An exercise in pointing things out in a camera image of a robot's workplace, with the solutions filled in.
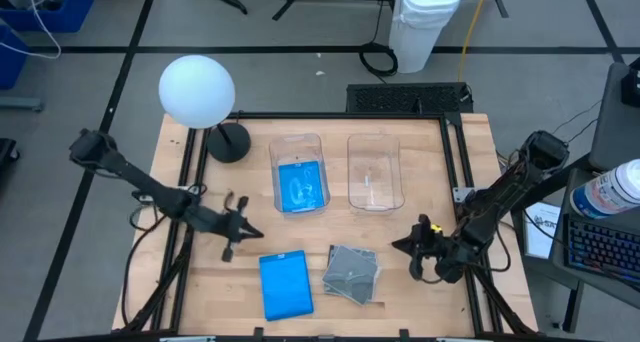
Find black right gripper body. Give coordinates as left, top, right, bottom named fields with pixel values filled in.
left=408, top=214, right=451, bottom=281

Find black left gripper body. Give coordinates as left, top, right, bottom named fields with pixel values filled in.
left=212, top=196, right=250, bottom=262

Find blue disc case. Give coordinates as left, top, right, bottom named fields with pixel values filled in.
left=258, top=249, right=315, bottom=322
left=277, top=160, right=325, bottom=214

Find grey foil packets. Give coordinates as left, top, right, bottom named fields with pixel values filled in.
left=321, top=244, right=383, bottom=307

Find clear plastic bin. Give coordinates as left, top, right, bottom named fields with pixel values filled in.
left=346, top=133, right=406, bottom=214
left=268, top=132, right=332, bottom=218

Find white printed paper sheet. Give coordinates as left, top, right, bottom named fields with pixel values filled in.
left=522, top=200, right=563, bottom=261

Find white globe table lamp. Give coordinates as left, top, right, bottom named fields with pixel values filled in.
left=157, top=54, right=253, bottom=165

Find black perforated computer case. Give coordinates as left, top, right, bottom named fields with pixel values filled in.
left=345, top=81, right=475, bottom=116

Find grey keyboard desk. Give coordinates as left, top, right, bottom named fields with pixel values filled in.
left=548, top=167, right=640, bottom=333

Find black backlit keyboard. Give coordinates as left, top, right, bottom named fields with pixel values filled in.
left=563, top=213, right=640, bottom=285

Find white wipes canister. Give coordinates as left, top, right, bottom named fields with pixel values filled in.
left=569, top=158, right=640, bottom=220

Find white trash can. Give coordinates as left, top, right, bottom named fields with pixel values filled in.
left=387, top=0, right=464, bottom=75

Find grey desk top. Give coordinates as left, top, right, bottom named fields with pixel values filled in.
left=588, top=61, right=640, bottom=172

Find black floor object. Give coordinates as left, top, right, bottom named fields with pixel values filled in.
left=0, top=137, right=22, bottom=167

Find grey metal floor bar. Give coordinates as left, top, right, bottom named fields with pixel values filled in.
left=0, top=96, right=45, bottom=114

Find black desk device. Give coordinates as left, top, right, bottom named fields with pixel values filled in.
left=620, top=56, right=640, bottom=108

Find blue storage bin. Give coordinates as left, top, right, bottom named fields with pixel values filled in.
left=0, top=0, right=96, bottom=35
left=0, top=23, right=31, bottom=91

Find black cable with yellow tag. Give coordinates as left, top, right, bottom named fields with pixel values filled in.
left=418, top=214, right=446, bottom=238

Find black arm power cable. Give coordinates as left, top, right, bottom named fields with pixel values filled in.
left=119, top=211, right=174, bottom=328

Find black aluminium rig frame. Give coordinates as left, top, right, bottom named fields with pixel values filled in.
left=110, top=110, right=540, bottom=342

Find coiled black floor cable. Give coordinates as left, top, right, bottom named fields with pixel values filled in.
left=357, top=0, right=400, bottom=78

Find hanging yellow cable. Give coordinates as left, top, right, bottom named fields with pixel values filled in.
left=456, top=0, right=492, bottom=83

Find white cable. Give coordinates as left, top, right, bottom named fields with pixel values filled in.
left=0, top=0, right=63, bottom=61

